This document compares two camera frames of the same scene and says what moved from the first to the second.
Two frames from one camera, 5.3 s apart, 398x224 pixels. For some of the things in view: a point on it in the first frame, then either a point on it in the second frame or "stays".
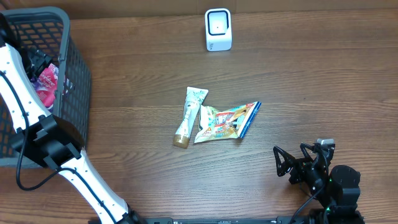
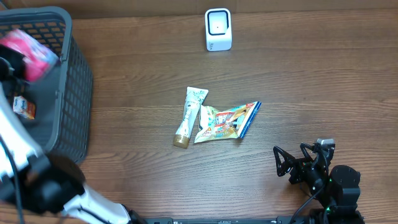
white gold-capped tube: x=194 y=98 stays
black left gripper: x=41 y=59 to x=17 y=58
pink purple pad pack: x=46 y=84 to x=38 y=60
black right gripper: x=300 y=168 stays
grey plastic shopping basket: x=48 y=28 stays
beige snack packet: x=217 y=124 stays
